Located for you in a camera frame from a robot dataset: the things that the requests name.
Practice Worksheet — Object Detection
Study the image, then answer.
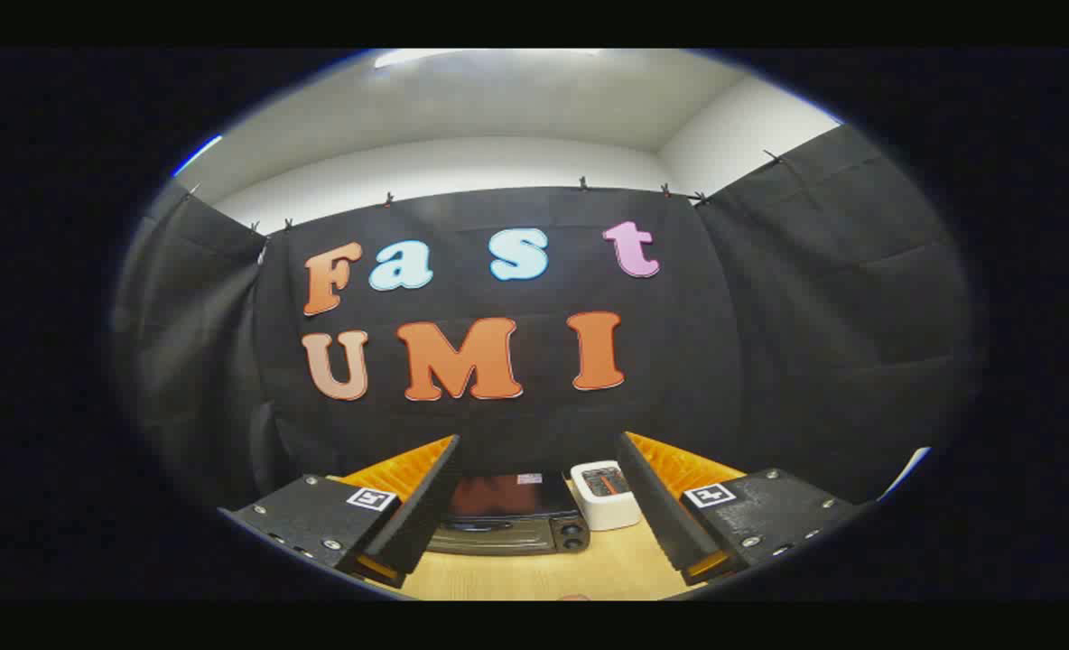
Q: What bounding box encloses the white boxy appliance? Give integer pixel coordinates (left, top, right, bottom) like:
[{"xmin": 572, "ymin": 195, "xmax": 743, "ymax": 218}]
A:
[{"xmin": 570, "ymin": 460, "xmax": 641, "ymax": 532}]

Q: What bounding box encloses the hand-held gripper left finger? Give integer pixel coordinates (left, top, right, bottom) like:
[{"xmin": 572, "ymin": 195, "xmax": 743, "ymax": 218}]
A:
[{"xmin": 218, "ymin": 434, "xmax": 463, "ymax": 590}]

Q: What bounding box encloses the black backdrop cloth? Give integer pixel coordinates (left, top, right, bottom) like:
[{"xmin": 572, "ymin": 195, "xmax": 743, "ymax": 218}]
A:
[{"xmin": 110, "ymin": 122, "xmax": 978, "ymax": 508}]

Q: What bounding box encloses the row of small cloth clips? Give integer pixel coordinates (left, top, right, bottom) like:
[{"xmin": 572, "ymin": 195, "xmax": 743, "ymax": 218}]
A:
[{"xmin": 187, "ymin": 149, "xmax": 785, "ymax": 237}]

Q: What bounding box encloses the ceiling light panel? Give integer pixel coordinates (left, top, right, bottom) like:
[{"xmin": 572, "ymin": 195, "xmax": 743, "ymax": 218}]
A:
[{"xmin": 373, "ymin": 49, "xmax": 609, "ymax": 70}]

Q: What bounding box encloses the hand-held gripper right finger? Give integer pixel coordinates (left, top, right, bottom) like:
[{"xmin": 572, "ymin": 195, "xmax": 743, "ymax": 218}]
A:
[{"xmin": 616, "ymin": 432, "xmax": 869, "ymax": 586}]

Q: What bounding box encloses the black toaster oven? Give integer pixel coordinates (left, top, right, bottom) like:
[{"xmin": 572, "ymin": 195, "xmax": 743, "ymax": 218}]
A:
[{"xmin": 426, "ymin": 469, "xmax": 590, "ymax": 555}]

